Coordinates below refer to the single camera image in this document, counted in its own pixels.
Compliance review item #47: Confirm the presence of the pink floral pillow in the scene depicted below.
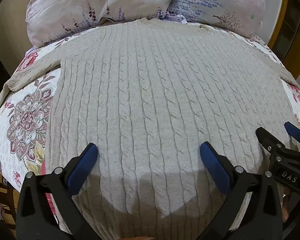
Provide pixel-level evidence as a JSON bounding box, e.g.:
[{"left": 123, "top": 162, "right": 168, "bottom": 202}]
[{"left": 25, "top": 0, "right": 173, "bottom": 48}]

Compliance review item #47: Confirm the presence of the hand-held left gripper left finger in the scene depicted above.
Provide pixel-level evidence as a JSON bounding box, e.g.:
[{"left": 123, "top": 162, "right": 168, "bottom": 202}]
[{"left": 17, "top": 143, "right": 99, "bottom": 240}]

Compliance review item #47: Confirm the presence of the floral bed sheet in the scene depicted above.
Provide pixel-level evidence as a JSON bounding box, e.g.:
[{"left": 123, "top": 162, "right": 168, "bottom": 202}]
[{"left": 0, "top": 34, "right": 300, "bottom": 207}]

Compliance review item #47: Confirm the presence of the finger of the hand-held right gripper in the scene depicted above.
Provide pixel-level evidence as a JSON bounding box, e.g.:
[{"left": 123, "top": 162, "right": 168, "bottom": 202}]
[
  {"left": 255, "top": 127, "right": 300, "bottom": 161},
  {"left": 284, "top": 121, "right": 300, "bottom": 143}
]

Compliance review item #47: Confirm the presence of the lavender print pillow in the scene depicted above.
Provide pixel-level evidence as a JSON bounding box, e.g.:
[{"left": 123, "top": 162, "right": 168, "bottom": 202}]
[{"left": 166, "top": 0, "right": 275, "bottom": 38}]

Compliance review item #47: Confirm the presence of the wooden bedside furniture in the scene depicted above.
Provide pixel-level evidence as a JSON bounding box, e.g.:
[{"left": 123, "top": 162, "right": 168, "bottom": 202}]
[{"left": 0, "top": 162, "right": 18, "bottom": 228}]

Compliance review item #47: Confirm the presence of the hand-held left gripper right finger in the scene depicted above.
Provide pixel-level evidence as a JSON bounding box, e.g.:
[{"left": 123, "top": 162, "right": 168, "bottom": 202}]
[{"left": 199, "top": 142, "right": 283, "bottom": 240}]

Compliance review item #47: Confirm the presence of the beige cable knit sweater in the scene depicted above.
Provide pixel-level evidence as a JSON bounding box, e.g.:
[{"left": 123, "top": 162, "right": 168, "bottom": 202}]
[{"left": 0, "top": 17, "right": 300, "bottom": 240}]

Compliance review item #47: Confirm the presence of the person's right hand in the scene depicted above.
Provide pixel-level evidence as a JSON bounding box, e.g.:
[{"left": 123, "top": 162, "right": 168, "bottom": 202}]
[{"left": 281, "top": 187, "right": 292, "bottom": 224}]

